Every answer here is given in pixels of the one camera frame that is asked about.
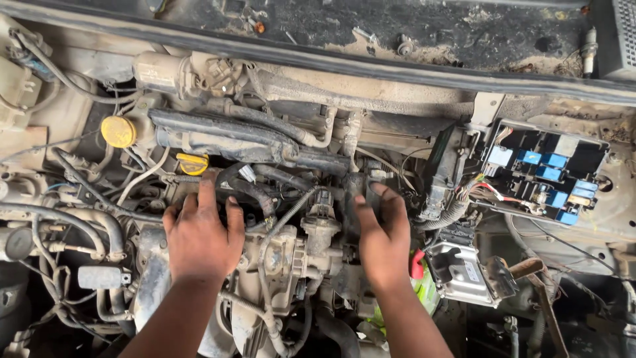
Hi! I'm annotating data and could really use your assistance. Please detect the thick grey coolant hose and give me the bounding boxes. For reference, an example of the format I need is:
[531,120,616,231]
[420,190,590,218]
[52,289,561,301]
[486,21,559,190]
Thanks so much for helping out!
[0,201,126,262]

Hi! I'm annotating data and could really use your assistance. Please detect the round black pulley cover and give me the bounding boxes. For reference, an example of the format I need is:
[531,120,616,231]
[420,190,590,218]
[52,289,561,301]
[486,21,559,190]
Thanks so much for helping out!
[0,226,34,263]

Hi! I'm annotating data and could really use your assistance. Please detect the round yellow reservoir cap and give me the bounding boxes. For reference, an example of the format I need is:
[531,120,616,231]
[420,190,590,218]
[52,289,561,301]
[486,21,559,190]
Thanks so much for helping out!
[101,115,137,149]

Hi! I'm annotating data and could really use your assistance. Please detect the red plastic cap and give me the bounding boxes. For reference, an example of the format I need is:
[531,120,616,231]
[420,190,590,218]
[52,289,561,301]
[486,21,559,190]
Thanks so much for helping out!
[409,248,427,280]

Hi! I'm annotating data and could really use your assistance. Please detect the person's left hand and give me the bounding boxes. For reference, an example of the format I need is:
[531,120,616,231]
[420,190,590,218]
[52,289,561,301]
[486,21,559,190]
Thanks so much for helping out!
[162,169,245,285]

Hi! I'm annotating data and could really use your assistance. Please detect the dusty solenoid valve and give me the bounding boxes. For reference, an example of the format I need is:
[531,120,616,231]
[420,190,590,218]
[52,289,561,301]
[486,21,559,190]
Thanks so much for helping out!
[300,188,344,259]

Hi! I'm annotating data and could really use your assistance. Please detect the white spark plug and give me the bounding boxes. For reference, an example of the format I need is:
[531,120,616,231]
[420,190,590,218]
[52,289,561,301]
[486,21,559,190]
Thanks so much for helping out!
[581,27,599,79]

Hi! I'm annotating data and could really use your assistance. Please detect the black corrugated wiring harness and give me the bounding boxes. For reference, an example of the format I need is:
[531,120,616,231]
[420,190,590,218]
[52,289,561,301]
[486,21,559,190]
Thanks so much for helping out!
[414,198,471,232]

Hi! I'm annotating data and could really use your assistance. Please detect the rusty metal bracket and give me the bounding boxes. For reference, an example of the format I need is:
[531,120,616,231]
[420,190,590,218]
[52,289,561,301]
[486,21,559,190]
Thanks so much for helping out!
[508,257,570,358]

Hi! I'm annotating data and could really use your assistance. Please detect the black rubber hose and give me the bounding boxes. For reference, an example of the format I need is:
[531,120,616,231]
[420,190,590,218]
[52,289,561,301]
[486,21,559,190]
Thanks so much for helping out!
[216,163,277,219]

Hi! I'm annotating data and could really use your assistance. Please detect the black rubber cowl seal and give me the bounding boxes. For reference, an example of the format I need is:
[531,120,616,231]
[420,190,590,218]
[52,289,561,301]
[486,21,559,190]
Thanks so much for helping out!
[0,1,636,106]

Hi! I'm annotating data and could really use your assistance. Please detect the black fuse box blue relays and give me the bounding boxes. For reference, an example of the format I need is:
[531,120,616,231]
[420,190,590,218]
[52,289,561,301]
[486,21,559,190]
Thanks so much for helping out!
[478,118,611,227]

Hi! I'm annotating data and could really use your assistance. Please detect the black bracket plate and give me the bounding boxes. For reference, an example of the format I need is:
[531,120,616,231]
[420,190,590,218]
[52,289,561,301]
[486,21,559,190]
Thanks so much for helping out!
[420,123,472,222]

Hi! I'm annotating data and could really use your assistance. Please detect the dusty wiper motor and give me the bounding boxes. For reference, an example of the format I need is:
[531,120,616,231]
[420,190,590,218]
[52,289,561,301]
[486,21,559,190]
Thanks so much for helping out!
[132,50,245,98]

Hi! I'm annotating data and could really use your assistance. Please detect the silver engine control unit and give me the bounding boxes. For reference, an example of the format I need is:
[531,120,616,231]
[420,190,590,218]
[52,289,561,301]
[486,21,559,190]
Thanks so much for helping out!
[426,241,504,307]

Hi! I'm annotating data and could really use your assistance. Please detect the black air intake duct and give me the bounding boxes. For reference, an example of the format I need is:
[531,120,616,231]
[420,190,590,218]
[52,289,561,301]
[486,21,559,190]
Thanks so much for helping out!
[147,108,351,178]

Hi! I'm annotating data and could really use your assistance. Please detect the person's right hand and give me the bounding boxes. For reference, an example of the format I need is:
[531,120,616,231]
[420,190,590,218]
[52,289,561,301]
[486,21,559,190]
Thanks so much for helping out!
[354,182,412,295]

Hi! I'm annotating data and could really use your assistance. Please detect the dusty engine block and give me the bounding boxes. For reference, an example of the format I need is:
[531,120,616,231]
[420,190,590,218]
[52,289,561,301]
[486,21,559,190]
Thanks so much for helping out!
[133,224,348,358]

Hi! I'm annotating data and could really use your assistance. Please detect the black grille box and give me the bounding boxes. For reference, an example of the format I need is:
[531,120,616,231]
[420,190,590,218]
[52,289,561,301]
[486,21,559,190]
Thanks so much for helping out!
[593,0,636,81]

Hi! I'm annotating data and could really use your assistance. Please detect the yellow oil filler cap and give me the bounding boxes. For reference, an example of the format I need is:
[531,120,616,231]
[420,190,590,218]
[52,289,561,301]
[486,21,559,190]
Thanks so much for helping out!
[176,152,209,176]

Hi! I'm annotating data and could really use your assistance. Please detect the thin corrugated cable conduit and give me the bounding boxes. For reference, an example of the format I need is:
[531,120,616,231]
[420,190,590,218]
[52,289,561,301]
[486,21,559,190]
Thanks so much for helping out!
[219,186,320,358]

